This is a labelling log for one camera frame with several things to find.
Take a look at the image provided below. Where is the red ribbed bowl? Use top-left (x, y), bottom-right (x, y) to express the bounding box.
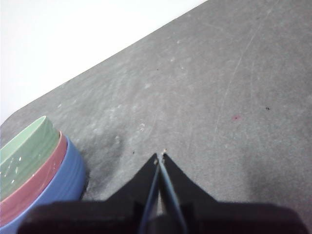
top-left (0, 131), bottom-right (68, 224)

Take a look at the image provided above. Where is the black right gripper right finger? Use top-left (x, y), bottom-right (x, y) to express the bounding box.
top-left (161, 153), bottom-right (218, 220)

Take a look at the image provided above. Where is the green ribbed bowl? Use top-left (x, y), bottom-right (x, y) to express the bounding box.
top-left (0, 116), bottom-right (60, 199)

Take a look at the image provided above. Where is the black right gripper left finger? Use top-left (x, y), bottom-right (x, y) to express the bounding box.
top-left (104, 153), bottom-right (161, 220)

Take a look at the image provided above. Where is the blue ribbed bowl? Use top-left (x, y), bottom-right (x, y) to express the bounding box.
top-left (0, 136), bottom-right (86, 234)

